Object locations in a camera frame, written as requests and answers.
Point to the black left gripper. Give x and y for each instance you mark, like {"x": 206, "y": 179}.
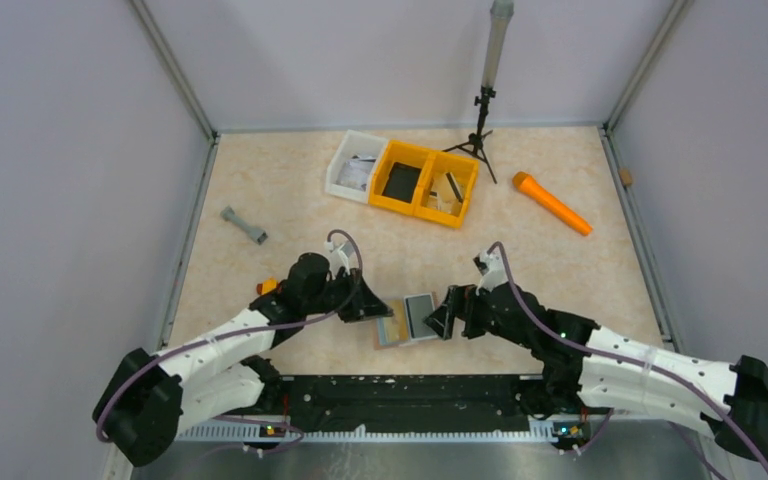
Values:
{"x": 355, "y": 294}

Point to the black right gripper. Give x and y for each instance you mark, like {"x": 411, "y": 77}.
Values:
{"x": 461, "y": 307}

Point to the brown leather card holder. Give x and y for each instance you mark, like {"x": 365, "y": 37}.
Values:
{"x": 405, "y": 326}

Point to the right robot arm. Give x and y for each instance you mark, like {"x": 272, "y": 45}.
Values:
{"x": 588, "y": 365}

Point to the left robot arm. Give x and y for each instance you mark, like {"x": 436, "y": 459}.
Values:
{"x": 153, "y": 397}

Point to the black card in bin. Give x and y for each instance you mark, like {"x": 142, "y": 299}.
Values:
{"x": 402, "y": 182}

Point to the grey dumbbell-shaped part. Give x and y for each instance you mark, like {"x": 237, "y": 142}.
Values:
{"x": 254, "y": 233}

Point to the white plastic bin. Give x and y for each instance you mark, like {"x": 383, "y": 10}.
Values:
{"x": 353, "y": 143}

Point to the yellow double plastic bin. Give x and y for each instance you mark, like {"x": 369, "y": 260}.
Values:
{"x": 432, "y": 162}

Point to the papers in white bin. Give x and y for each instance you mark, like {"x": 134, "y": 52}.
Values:
{"x": 355, "y": 172}

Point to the black tripod with grey pole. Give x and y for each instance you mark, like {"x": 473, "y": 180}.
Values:
{"x": 501, "y": 13}

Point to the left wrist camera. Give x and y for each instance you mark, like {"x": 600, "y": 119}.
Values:
{"x": 340, "y": 255}

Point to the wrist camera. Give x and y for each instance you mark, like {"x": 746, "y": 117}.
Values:
{"x": 340, "y": 255}
{"x": 492, "y": 269}

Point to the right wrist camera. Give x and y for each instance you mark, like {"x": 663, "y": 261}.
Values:
{"x": 492, "y": 269}

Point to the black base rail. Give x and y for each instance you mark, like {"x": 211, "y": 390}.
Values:
{"x": 422, "y": 404}

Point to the orange plastic cone handle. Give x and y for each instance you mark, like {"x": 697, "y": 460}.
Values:
{"x": 530, "y": 187}

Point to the white cable duct strip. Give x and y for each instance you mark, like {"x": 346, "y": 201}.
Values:
{"x": 222, "y": 431}

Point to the small tan wall block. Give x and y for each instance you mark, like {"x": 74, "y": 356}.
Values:
{"x": 625, "y": 177}

